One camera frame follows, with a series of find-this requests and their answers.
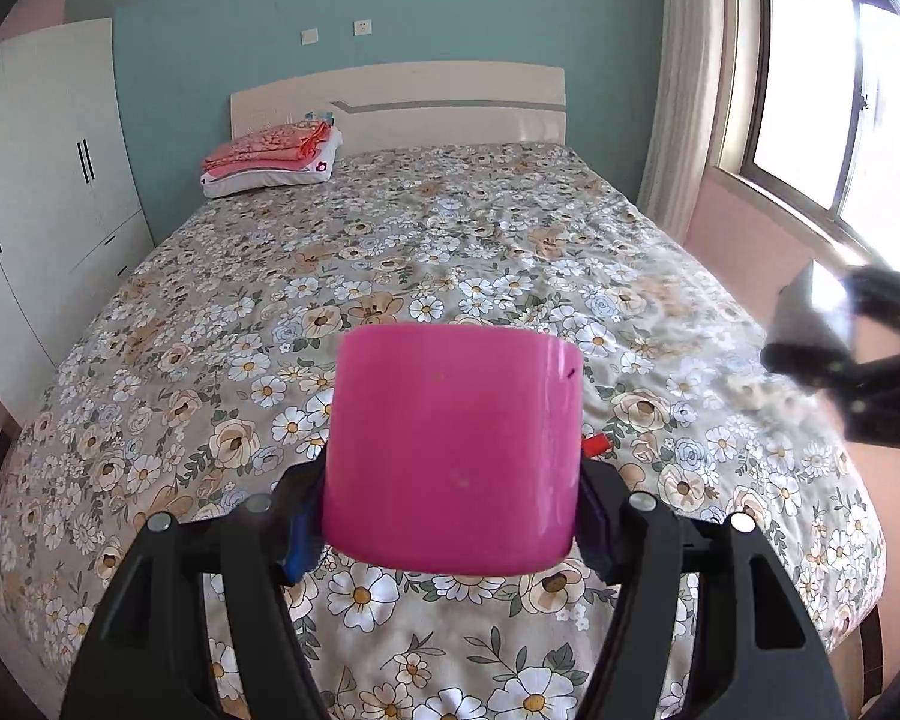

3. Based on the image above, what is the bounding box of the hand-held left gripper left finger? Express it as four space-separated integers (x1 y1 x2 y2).
60 461 331 720

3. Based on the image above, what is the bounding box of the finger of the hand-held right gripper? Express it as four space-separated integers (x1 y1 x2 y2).
849 266 900 338
763 341 900 406

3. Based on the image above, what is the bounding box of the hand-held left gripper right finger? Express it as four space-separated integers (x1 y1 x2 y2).
574 454 848 720

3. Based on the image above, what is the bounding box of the pink plastic cup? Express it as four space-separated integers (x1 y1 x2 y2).
322 322 586 578

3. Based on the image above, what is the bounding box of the dark framed window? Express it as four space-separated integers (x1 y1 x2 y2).
709 0 900 272

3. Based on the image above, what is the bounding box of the white curtain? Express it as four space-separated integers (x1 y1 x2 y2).
636 0 767 242

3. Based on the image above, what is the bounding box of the floral bed cover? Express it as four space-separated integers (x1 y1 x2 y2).
0 142 890 720

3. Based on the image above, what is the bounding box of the white pillow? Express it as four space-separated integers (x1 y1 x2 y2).
201 129 344 200

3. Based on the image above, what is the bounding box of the folded red blanket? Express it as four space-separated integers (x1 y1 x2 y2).
202 118 335 174

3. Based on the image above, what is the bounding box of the beige bed headboard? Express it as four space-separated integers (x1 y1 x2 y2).
229 61 568 163

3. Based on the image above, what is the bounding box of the white wardrobe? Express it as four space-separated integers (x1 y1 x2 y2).
0 19 155 370

